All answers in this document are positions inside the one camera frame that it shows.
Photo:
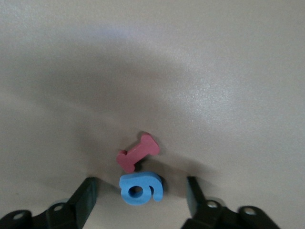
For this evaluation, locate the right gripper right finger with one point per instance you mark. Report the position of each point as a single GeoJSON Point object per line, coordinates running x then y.
{"type": "Point", "coordinates": [205, 214]}

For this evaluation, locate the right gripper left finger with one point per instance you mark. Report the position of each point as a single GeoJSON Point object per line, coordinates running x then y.
{"type": "Point", "coordinates": [71, 210]}

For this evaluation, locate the blue foam digit six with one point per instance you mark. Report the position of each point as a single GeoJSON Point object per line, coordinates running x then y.
{"type": "Point", "coordinates": [152, 183]}

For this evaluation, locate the red foam letter I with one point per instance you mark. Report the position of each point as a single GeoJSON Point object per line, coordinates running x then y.
{"type": "Point", "coordinates": [138, 153]}

